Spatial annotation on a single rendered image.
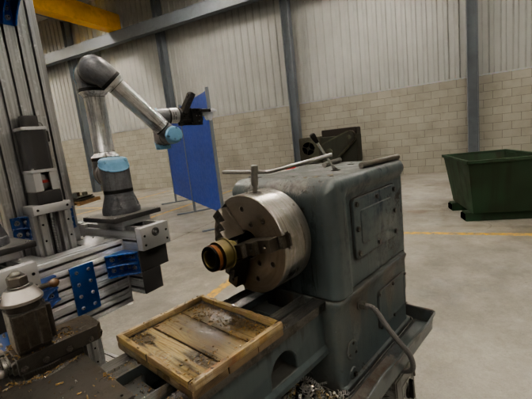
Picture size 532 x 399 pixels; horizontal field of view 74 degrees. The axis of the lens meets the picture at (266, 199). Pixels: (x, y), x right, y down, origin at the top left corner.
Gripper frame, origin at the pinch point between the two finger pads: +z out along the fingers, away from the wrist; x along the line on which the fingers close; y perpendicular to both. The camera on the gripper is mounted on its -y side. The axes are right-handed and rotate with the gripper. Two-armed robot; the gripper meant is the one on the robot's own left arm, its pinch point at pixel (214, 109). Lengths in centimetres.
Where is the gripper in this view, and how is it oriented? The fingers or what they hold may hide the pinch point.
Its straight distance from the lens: 191.5
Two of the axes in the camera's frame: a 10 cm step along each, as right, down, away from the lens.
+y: 0.3, 9.6, 2.7
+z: 8.1, -1.8, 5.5
